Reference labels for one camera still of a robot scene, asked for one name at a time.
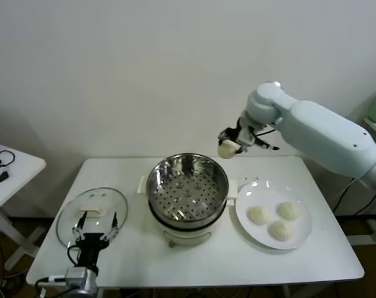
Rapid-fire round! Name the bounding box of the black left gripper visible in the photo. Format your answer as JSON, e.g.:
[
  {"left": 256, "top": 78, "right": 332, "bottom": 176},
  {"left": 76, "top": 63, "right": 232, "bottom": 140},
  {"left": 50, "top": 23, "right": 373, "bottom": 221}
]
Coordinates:
[{"left": 71, "top": 210, "right": 120, "bottom": 271}]

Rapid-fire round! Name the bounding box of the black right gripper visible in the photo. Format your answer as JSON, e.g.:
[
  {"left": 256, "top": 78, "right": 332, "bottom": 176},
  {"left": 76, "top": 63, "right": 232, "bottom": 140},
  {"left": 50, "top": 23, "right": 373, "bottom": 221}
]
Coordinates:
[{"left": 218, "top": 119, "right": 249, "bottom": 155}]

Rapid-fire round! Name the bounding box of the white steamed baozi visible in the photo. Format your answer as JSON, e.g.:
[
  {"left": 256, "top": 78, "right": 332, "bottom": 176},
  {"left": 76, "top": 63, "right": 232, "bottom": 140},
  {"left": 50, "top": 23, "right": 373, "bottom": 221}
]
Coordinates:
[
  {"left": 217, "top": 139, "right": 240, "bottom": 160},
  {"left": 277, "top": 201, "right": 302, "bottom": 221},
  {"left": 248, "top": 206, "right": 271, "bottom": 225},
  {"left": 268, "top": 220, "right": 293, "bottom": 242}
]

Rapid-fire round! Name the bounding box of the stainless perforated steamer basket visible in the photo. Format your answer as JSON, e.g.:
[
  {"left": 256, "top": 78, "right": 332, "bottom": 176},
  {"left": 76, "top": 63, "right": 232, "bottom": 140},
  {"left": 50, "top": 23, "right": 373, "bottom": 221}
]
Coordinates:
[{"left": 146, "top": 153, "right": 231, "bottom": 227}]

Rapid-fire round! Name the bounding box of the glass pot lid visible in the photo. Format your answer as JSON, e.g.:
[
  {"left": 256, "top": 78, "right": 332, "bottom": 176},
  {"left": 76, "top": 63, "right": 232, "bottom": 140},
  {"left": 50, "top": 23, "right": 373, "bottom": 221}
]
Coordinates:
[{"left": 56, "top": 186, "right": 129, "bottom": 249}]

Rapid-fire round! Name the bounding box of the white round plate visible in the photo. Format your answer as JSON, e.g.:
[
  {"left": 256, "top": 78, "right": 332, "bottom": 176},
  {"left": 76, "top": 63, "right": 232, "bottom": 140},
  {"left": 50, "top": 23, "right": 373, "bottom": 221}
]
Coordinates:
[{"left": 236, "top": 181, "right": 313, "bottom": 250}]

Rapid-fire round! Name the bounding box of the white electric cooking pot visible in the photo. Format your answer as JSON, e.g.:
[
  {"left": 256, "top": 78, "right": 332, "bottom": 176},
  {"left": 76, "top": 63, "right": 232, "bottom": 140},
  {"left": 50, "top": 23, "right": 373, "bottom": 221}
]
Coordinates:
[{"left": 137, "top": 175, "right": 239, "bottom": 249}]

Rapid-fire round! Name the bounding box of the white side table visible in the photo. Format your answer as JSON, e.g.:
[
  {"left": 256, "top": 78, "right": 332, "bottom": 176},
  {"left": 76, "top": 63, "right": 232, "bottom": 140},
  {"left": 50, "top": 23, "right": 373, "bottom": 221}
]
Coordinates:
[{"left": 0, "top": 141, "right": 47, "bottom": 271}]

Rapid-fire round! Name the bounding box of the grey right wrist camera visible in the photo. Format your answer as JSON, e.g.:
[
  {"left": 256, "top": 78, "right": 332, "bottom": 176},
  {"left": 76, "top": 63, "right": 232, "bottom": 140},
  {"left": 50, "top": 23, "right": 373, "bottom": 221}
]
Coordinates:
[{"left": 241, "top": 129, "right": 258, "bottom": 147}]

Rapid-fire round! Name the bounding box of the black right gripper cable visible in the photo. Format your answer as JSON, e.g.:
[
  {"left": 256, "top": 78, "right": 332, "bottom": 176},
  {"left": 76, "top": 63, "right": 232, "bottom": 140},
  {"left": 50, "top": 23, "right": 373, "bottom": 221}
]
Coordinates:
[{"left": 252, "top": 129, "right": 281, "bottom": 152}]

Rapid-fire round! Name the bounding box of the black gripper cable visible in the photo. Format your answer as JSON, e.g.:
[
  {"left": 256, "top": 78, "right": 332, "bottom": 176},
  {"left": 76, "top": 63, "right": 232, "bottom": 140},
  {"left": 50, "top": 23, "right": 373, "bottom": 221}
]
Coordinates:
[
  {"left": 252, "top": 129, "right": 281, "bottom": 152},
  {"left": 66, "top": 245, "right": 81, "bottom": 265}
]

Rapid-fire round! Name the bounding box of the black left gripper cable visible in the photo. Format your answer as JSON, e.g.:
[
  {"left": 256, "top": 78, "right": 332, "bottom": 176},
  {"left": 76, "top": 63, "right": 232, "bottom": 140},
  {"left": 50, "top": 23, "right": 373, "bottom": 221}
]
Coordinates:
[{"left": 66, "top": 245, "right": 81, "bottom": 265}]

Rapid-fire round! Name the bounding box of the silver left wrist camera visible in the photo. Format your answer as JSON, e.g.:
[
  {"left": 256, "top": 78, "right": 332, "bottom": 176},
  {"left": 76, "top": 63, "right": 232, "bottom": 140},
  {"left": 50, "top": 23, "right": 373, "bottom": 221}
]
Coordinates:
[{"left": 47, "top": 267, "right": 89, "bottom": 289}]

